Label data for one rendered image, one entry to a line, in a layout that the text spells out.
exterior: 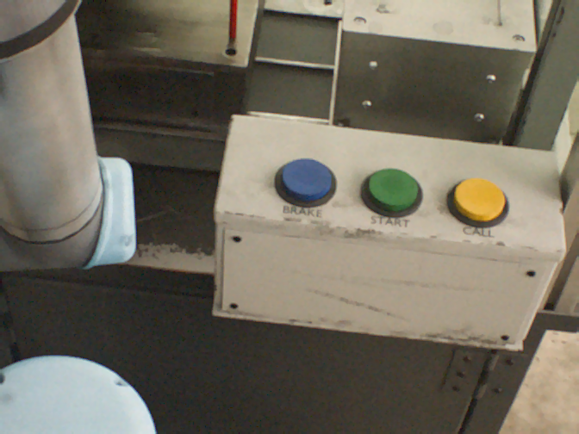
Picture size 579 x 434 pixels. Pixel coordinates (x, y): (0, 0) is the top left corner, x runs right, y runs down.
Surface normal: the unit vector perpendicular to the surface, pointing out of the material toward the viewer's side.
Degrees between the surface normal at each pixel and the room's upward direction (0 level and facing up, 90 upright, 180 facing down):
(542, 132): 90
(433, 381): 90
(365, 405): 90
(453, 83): 90
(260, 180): 0
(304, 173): 0
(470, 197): 0
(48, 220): 110
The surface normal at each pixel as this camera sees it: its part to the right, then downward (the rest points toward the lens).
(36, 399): 0.19, -0.63
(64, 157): 0.68, 0.72
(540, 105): -0.10, 0.77
